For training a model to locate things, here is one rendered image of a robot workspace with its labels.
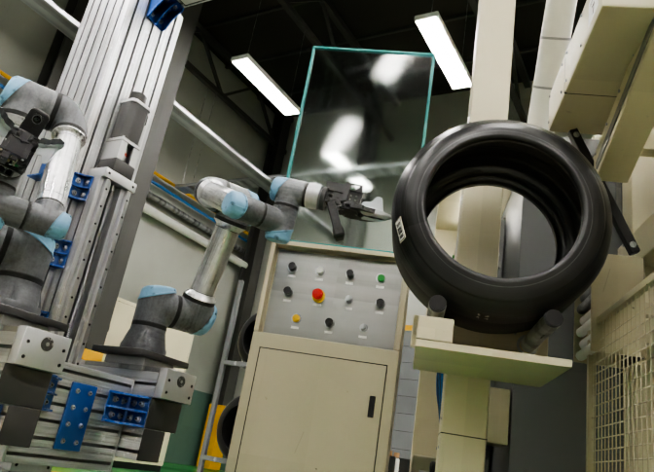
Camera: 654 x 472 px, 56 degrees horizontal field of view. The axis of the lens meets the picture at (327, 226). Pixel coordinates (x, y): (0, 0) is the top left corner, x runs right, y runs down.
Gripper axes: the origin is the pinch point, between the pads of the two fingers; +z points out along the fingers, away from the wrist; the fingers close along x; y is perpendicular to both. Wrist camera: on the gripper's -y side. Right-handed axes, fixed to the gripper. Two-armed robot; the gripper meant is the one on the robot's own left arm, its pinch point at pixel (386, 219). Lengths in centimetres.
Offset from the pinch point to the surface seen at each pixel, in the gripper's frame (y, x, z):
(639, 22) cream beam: 54, -31, 53
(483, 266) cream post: 1.9, 26.2, 30.0
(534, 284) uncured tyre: -13.7, -12.1, 40.9
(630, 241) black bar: 17, 20, 70
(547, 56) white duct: 109, 55, 40
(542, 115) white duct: 90, 71, 44
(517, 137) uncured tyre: 26.0, -12.9, 30.0
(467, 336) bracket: -21.8, 24.0, 29.5
